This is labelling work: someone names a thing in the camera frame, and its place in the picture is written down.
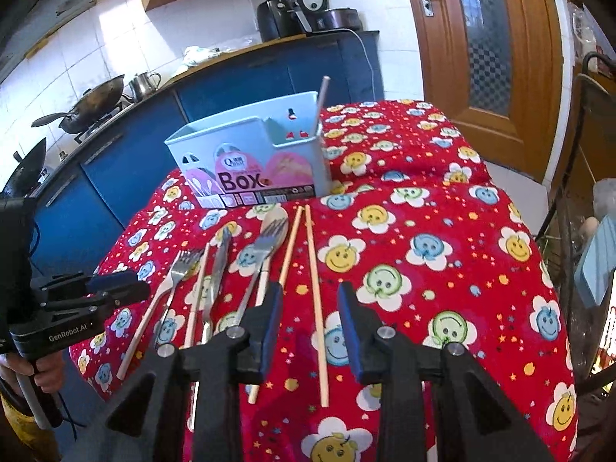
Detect metal kettle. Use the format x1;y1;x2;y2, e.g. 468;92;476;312
127;71;162;102

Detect light blue utensil box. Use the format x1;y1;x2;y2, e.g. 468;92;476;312
164;90;332;209

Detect gas stove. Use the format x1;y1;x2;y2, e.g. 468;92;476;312
72;99;136;143

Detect black air fryer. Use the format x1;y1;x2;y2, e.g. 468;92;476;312
256;0;304;42

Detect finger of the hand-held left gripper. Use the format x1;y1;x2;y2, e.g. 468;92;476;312
41;281;151;321
43;271;141;295

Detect metal table knife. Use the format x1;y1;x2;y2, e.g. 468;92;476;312
190;225;235;431

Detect clear plastic bag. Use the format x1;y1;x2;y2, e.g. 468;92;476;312
570;2;603;59

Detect blue kitchen cabinet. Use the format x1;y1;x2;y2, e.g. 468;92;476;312
29;31;386;270

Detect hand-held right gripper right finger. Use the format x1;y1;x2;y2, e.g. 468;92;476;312
337;281;530;462

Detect person's left forearm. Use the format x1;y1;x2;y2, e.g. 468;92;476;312
0;385;49;450

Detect wooden door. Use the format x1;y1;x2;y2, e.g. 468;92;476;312
399;0;565;184

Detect dark metal chair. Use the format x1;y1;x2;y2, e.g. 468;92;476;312
536;53;616;395

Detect metal fork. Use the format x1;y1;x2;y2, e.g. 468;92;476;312
153;249;206;350

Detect black wok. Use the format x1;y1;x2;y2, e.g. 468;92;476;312
31;74;127;134

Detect white cloth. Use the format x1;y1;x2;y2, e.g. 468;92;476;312
182;45;222;67

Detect range hood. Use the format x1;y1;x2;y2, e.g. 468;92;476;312
0;0;99;82

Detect pale chopstick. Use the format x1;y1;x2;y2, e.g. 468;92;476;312
315;76;331;136
184;243;211;351

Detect light blue board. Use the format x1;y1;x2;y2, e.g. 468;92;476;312
575;226;616;307

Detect black rice cooker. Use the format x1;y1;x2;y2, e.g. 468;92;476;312
295;0;363;33

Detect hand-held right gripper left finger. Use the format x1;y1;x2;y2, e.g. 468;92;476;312
62;281;285;462

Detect white power cable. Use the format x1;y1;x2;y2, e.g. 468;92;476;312
337;28;377;103

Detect dark frying pan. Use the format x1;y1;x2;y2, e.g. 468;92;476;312
7;137;49;198

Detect wooden chopstick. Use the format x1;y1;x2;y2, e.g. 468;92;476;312
248;205;304;405
304;205;330;408

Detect person's left hand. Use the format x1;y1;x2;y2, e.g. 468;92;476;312
0;350;67;398

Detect red smiley flower blanket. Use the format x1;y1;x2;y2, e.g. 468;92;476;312
70;99;578;462

